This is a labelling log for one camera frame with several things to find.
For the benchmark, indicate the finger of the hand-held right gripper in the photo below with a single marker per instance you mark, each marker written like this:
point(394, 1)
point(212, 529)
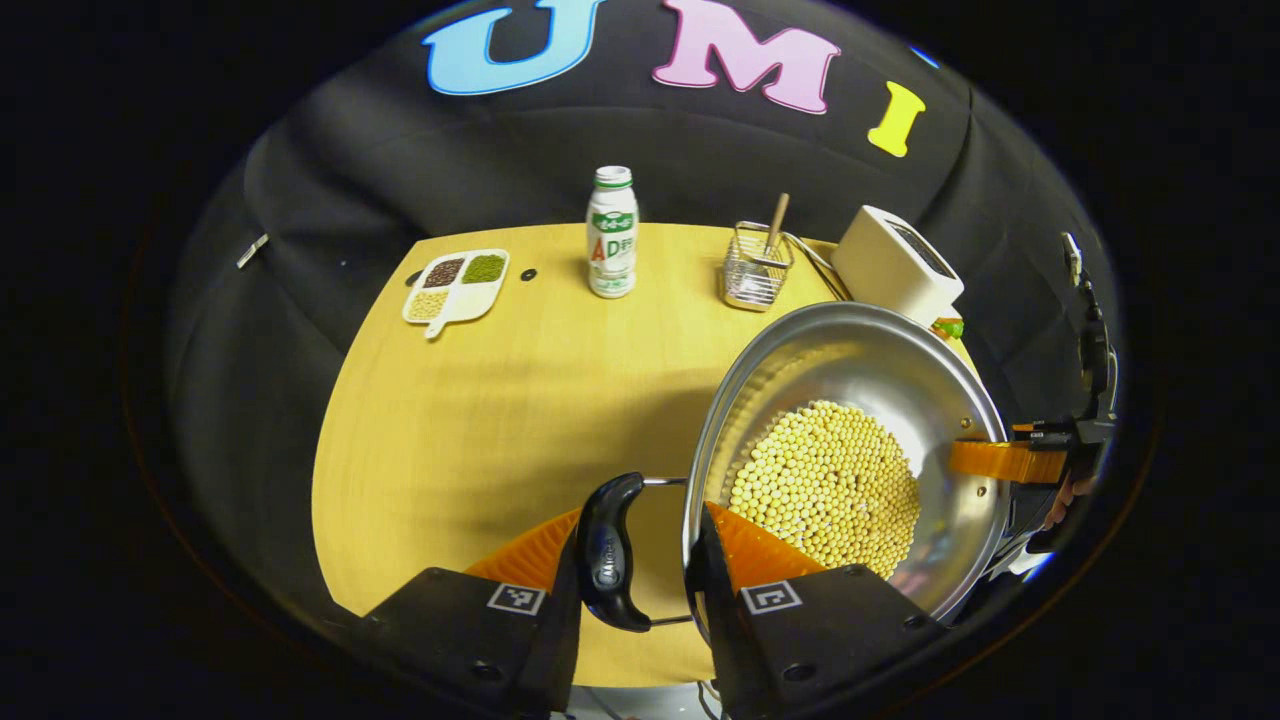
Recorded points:
point(1010, 462)
point(1045, 431)

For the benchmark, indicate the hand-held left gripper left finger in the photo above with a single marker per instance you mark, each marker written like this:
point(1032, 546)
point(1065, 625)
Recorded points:
point(560, 640)

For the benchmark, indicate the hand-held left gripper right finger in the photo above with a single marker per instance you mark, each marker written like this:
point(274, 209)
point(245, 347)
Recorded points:
point(715, 620)

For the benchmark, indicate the stainless steel pot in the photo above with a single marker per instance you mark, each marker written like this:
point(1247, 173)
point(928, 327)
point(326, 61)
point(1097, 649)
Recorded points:
point(850, 360)

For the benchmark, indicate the toy sandwich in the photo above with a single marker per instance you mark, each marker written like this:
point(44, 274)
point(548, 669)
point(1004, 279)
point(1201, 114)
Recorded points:
point(950, 328)

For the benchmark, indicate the pile of soybeans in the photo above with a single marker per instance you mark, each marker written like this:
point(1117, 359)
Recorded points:
point(830, 480)

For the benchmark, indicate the white toaster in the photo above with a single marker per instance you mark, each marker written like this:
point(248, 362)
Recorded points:
point(890, 265)

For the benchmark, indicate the wooden stick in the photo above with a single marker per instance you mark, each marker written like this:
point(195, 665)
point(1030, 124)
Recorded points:
point(777, 220)

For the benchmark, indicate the white divided bean plate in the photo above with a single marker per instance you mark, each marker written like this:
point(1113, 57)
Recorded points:
point(455, 285)

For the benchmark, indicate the white green-label drink bottle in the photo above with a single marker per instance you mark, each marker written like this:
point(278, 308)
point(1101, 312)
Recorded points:
point(612, 240)

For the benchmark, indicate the silver cloth clip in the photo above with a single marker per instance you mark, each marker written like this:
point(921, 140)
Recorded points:
point(252, 251)

